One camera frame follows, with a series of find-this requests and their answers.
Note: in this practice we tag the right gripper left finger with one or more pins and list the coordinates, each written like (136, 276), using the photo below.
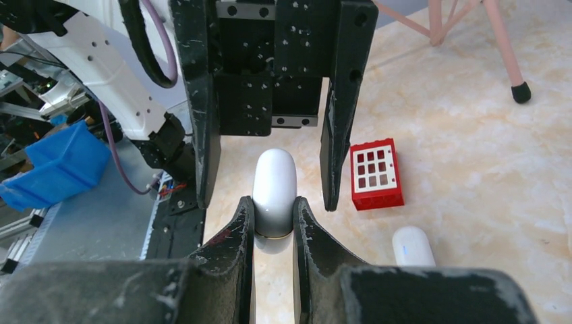
(214, 284)

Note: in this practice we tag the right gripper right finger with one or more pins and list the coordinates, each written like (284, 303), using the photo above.
(333, 285)

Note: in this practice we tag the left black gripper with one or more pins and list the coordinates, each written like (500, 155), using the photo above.
(275, 56)

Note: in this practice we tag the white oval earbud case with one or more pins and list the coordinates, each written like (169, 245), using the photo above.
(412, 248)

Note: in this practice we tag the white square earbud case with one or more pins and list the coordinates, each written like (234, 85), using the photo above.
(274, 193)

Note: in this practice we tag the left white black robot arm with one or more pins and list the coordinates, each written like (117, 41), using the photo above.
(127, 57)

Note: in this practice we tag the red grid box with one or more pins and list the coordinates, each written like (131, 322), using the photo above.
(375, 182)

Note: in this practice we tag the blue plastic bin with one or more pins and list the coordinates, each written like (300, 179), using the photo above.
(66, 163)

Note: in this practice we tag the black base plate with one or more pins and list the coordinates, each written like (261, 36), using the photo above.
(177, 223)

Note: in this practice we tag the aluminium front rail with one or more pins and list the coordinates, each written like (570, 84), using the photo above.
(108, 223)

